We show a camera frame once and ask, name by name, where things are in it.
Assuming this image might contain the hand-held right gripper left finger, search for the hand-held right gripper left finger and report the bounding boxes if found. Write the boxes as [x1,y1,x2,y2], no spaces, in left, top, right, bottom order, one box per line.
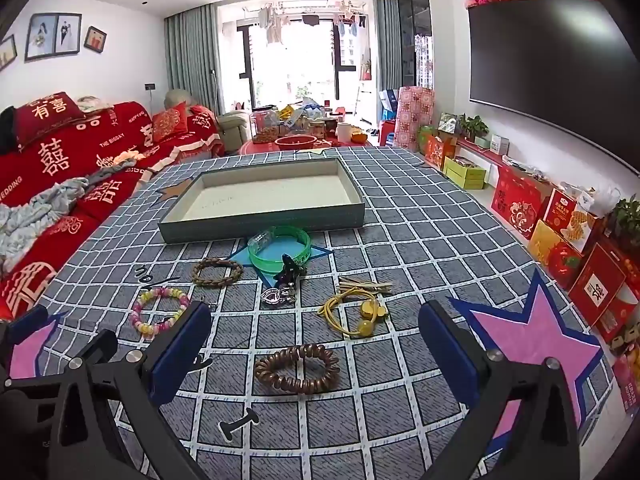
[42,301,213,480]

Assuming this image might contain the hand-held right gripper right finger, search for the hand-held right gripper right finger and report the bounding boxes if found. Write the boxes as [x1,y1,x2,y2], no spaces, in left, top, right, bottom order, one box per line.
[419,301,583,480]

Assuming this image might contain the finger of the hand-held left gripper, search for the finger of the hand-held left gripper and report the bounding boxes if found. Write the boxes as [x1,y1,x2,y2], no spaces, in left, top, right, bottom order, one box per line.
[0,304,49,386]
[0,329,119,397]

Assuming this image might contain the pastel bead bracelet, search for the pastel bead bracelet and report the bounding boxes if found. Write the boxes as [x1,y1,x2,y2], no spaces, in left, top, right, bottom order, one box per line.
[129,287,191,339]

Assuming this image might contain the brown braided bracelet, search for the brown braided bracelet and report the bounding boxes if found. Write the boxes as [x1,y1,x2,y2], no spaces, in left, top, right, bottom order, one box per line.
[191,257,245,286]

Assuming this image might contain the brown spiral hair tie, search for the brown spiral hair tie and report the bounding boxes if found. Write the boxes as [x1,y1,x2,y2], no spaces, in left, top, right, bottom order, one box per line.
[253,343,342,398]

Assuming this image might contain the bunny-shaped metal hair clip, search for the bunny-shaped metal hair clip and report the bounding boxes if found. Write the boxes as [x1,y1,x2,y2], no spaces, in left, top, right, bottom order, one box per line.
[338,276,394,289]

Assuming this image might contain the yellow beaded hair tie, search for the yellow beaded hair tie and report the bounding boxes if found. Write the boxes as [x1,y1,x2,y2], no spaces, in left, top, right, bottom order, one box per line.
[318,292,389,339]

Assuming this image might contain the black hair claw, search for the black hair claw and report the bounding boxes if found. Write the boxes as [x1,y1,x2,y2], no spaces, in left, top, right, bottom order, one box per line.
[277,254,307,287]

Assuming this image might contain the shallow grey-green box tray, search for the shallow grey-green box tray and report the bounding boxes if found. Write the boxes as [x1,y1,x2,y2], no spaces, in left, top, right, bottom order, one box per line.
[158,156,366,244]

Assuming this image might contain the silver hair clip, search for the silver hair clip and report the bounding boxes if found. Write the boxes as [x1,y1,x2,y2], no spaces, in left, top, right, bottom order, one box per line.
[259,282,299,307]

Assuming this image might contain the blue-grey checked star tablecloth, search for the blue-grey checked star tablecloth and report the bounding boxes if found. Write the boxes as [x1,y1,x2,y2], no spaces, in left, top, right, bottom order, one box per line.
[10,145,621,480]

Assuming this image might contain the green translucent bangle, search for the green translucent bangle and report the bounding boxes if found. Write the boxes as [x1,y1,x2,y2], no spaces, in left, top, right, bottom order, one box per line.
[247,226,312,274]

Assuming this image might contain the light blue crumpled blanket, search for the light blue crumpled blanket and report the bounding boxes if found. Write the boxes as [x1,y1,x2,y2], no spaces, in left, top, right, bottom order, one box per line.
[0,156,139,274]

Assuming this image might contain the yellow gift box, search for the yellow gift box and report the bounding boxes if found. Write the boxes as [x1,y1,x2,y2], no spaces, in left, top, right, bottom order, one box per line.
[528,219,584,289]

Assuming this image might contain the red dragon gift box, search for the red dragon gift box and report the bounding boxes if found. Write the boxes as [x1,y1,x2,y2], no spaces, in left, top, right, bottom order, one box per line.
[492,164,554,241]

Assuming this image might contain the red covered sofa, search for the red covered sofa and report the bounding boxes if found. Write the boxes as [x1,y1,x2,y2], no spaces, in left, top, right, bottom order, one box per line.
[0,99,226,322]

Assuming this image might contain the red waffle gift box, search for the red waffle gift box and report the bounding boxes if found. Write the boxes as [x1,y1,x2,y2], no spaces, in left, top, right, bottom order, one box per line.
[543,188,599,254]

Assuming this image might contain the stack of yellow-green boxes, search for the stack of yellow-green boxes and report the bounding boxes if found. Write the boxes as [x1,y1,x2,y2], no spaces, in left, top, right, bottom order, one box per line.
[443,156,487,190]

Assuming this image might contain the red low shelf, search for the red low shelf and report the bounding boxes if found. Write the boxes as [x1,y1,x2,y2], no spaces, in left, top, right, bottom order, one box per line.
[457,137,552,181]

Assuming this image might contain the dark cloth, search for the dark cloth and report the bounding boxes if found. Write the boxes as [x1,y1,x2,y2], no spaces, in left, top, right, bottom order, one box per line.
[0,107,21,156]

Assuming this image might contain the orange-red gift box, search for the orange-red gift box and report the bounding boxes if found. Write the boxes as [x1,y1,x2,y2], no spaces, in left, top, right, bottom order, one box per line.
[423,134,457,170]

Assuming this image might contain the large red printed pillow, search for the large red printed pillow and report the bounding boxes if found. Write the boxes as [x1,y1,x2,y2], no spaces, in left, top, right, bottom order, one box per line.
[11,91,87,154]

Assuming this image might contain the white plastic bag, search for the white plastic bag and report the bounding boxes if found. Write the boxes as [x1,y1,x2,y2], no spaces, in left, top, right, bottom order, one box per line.
[574,184,621,216]

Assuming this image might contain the leafy potted plant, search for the leafy potted plant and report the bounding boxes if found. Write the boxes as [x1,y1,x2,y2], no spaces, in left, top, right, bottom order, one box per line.
[607,197,640,252]

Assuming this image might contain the beige armchair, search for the beige armchair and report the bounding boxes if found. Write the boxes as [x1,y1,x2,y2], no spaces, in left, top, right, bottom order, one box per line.
[164,88,254,154]

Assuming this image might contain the green potted plant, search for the green potted plant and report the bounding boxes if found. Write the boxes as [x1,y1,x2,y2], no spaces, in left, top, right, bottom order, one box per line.
[458,113,490,141]

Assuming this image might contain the red patterned cushion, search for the red patterned cushion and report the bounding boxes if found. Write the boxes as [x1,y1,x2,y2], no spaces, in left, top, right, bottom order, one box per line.
[151,101,190,144]

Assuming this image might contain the pink floral rolled mat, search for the pink floral rolled mat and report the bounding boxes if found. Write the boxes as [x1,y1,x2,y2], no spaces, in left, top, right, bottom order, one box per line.
[393,85,435,154]

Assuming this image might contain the red colander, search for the red colander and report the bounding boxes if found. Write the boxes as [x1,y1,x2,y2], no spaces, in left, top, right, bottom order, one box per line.
[274,134,319,152]

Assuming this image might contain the round red table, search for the round red table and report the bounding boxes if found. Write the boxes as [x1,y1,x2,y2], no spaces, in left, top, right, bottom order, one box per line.
[238,134,374,157]

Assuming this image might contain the blue cardboard boxes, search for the blue cardboard boxes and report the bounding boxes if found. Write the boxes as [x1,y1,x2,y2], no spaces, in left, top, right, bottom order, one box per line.
[378,88,401,124]

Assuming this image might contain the framed picture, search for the framed picture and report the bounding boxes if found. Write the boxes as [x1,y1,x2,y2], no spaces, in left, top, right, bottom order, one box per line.
[0,34,18,72]

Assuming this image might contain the framed wedding photo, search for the framed wedding photo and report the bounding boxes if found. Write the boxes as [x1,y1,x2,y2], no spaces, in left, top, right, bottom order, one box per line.
[54,12,82,56]
[24,14,58,63]

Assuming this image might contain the grey-green curtain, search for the grey-green curtain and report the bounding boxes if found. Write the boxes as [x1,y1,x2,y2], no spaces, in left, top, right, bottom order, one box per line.
[374,0,404,92]
[163,3,221,117]

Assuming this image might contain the small red framed photo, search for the small red framed photo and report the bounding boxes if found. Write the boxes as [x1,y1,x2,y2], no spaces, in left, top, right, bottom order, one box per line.
[83,25,108,55]

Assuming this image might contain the dark glass cabinet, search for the dark glass cabinet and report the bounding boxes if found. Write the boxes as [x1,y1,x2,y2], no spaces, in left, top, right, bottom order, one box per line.
[398,0,434,92]

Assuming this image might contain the hanging laundry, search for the hanging laundry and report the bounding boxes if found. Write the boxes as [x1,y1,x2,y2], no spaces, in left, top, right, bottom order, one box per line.
[242,2,369,44]

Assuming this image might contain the wall-mounted black television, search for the wall-mounted black television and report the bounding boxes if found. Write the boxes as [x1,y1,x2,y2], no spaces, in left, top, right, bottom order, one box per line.
[468,0,640,179]

